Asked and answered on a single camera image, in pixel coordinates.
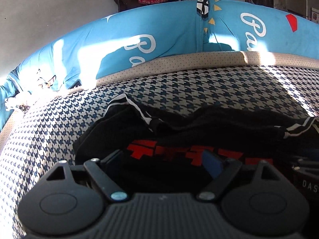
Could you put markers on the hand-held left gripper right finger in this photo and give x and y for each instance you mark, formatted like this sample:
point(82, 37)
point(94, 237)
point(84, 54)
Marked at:
point(211, 165)

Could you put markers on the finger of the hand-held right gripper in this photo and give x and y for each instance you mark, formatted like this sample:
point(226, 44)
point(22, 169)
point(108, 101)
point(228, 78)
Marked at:
point(309, 164)

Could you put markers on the white crumpled cloth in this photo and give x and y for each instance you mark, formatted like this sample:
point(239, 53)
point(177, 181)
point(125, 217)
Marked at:
point(17, 99)

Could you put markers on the blue printed cloth cover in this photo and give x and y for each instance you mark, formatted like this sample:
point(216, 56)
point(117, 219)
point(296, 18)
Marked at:
point(162, 25)

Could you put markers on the black shirt with red print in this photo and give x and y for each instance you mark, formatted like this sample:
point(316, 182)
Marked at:
point(174, 134)

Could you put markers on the blue beige houndstooth blanket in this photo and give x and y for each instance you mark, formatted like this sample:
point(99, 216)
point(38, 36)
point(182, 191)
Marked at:
point(62, 119)

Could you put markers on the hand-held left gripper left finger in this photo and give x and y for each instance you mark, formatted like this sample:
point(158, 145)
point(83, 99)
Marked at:
point(114, 161)

